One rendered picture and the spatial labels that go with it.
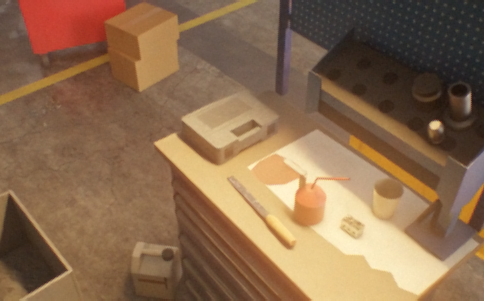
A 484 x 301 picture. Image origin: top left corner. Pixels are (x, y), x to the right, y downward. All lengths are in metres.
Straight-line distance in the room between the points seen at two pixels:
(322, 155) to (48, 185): 1.82
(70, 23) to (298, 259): 2.87
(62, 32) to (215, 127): 2.41
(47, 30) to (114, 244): 1.77
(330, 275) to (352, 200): 0.27
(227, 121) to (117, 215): 1.29
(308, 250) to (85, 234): 1.59
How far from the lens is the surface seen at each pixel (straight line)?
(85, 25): 3.91
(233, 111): 1.71
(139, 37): 3.44
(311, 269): 1.37
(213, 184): 1.56
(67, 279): 1.94
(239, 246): 1.52
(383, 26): 1.48
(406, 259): 1.44
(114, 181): 3.00
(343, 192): 1.56
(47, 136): 3.42
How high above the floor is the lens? 2.05
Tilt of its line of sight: 41 degrees down
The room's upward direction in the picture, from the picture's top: straight up
